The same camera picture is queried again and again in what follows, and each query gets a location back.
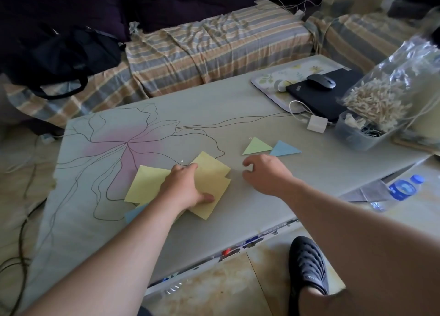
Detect person's right hand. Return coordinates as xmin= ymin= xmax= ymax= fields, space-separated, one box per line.
xmin=242 ymin=154 xmax=297 ymax=198

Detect person's left hand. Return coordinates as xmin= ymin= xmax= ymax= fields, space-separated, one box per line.
xmin=158 ymin=163 xmax=215 ymax=212

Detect yellow square paper sheet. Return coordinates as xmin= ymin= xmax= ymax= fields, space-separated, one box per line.
xmin=124 ymin=165 xmax=173 ymax=205
xmin=190 ymin=151 xmax=231 ymax=179
xmin=186 ymin=173 xmax=231 ymax=221

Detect person's left forearm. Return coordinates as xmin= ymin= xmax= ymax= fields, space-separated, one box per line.
xmin=20 ymin=196 xmax=187 ymax=316

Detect person's right forearm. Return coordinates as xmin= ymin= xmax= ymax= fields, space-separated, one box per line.
xmin=285 ymin=178 xmax=440 ymax=316

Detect green folded paper triangle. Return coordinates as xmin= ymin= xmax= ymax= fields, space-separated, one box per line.
xmin=242 ymin=136 xmax=273 ymax=156

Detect blue folded paper triangle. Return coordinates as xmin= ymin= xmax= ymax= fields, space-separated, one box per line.
xmin=269 ymin=140 xmax=302 ymax=157

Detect grey table with flower drawing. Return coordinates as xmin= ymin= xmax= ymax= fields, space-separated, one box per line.
xmin=19 ymin=55 xmax=430 ymax=316

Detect blue square paper sheet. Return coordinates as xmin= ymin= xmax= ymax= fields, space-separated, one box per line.
xmin=124 ymin=203 xmax=149 ymax=224

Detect white charger block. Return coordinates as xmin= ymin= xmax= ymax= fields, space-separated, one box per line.
xmin=306 ymin=114 xmax=328 ymax=134

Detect floral mouse pad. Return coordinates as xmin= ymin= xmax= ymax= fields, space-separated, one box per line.
xmin=250 ymin=62 xmax=348 ymax=114

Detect black perforated clog shoe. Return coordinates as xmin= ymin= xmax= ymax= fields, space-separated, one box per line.
xmin=287 ymin=236 xmax=330 ymax=316

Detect black laptop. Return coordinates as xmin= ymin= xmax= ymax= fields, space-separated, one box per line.
xmin=285 ymin=67 xmax=366 ymax=123

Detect clear plastic container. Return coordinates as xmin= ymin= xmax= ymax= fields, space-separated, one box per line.
xmin=334 ymin=109 xmax=396 ymax=152

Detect black computer mouse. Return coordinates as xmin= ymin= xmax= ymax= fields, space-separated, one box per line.
xmin=306 ymin=73 xmax=337 ymax=91

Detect striped sofa cover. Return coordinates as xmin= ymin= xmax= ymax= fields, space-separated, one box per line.
xmin=3 ymin=0 xmax=440 ymax=129

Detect person's leg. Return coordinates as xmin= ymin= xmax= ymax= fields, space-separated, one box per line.
xmin=297 ymin=286 xmax=348 ymax=316

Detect heap of wooden clothespins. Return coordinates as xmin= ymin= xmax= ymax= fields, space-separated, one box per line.
xmin=342 ymin=77 xmax=414 ymax=133

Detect water bottle with blue label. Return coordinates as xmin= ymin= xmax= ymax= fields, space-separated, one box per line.
xmin=370 ymin=174 xmax=426 ymax=213

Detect clear plastic bag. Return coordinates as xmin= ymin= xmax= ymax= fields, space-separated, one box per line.
xmin=338 ymin=34 xmax=440 ymax=136

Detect dark blanket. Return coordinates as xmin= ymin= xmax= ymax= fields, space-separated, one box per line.
xmin=0 ymin=0 xmax=327 ymax=43

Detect white charger cable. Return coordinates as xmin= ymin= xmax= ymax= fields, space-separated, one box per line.
xmin=288 ymin=100 xmax=314 ymax=121

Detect white cables with plug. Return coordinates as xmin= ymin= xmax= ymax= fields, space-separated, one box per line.
xmin=255 ymin=0 xmax=326 ymax=20

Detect black bag with strap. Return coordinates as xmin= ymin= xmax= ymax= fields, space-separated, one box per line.
xmin=0 ymin=25 xmax=127 ymax=101

